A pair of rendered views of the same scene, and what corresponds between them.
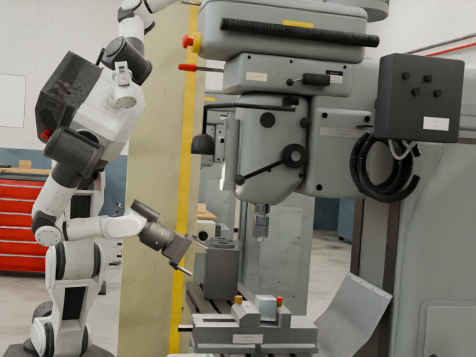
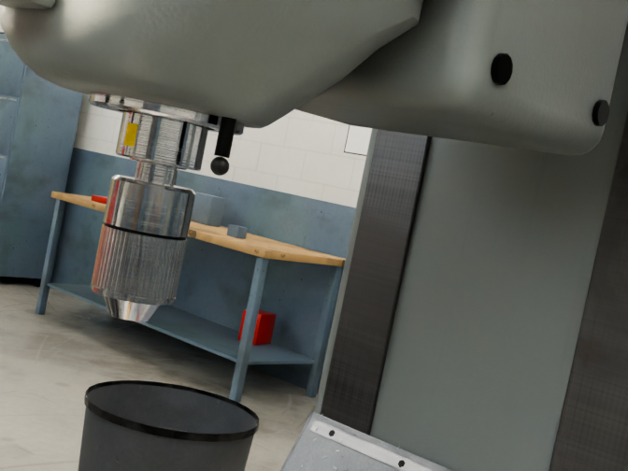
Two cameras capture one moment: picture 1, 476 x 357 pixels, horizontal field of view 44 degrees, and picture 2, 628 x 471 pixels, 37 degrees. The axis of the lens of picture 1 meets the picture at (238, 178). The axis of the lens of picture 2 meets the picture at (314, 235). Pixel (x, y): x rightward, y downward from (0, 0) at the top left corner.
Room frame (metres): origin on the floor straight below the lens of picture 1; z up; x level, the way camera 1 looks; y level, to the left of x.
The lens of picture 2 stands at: (1.29, 0.14, 1.28)
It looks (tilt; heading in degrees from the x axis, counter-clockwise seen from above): 3 degrees down; 325
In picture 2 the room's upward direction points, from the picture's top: 11 degrees clockwise
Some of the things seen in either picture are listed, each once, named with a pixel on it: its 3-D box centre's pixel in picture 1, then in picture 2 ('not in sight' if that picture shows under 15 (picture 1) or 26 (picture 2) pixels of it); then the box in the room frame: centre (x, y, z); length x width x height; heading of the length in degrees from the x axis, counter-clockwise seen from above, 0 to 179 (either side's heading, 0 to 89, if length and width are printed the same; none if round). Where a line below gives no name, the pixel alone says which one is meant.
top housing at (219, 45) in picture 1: (278, 34); not in sight; (1.76, -0.09, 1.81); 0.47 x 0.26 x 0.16; 103
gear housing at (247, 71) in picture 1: (285, 78); not in sight; (1.77, -0.12, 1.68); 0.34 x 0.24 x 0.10; 103
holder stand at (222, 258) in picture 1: (220, 266); not in sight; (2.22, 0.04, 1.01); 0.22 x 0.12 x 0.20; 5
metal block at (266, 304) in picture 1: (265, 307); not in sight; (1.66, -0.10, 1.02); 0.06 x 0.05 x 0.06; 11
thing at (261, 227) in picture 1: (261, 227); (141, 249); (1.76, -0.08, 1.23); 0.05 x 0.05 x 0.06
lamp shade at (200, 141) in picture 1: (203, 143); not in sight; (1.72, 0.11, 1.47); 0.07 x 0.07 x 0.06
